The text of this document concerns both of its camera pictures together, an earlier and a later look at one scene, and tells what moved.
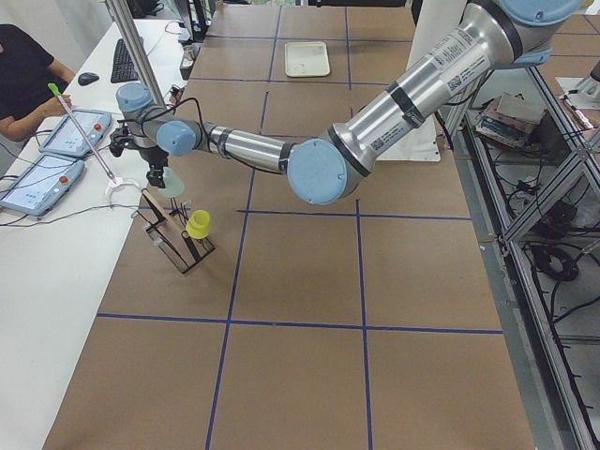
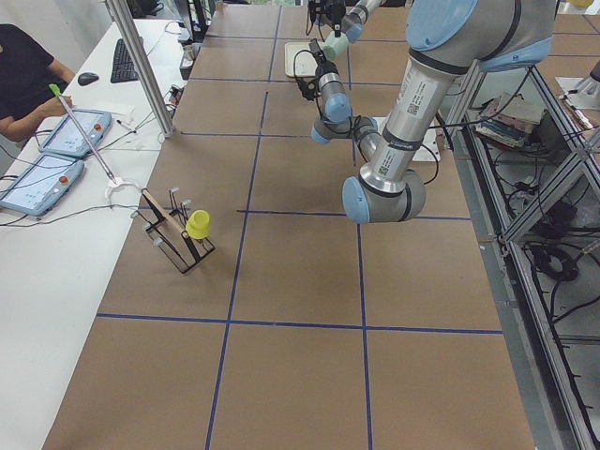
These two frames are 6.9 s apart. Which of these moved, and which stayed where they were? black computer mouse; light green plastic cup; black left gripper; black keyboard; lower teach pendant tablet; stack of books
Moved: black left gripper; light green plastic cup
Stayed: black keyboard; black computer mouse; stack of books; lower teach pendant tablet
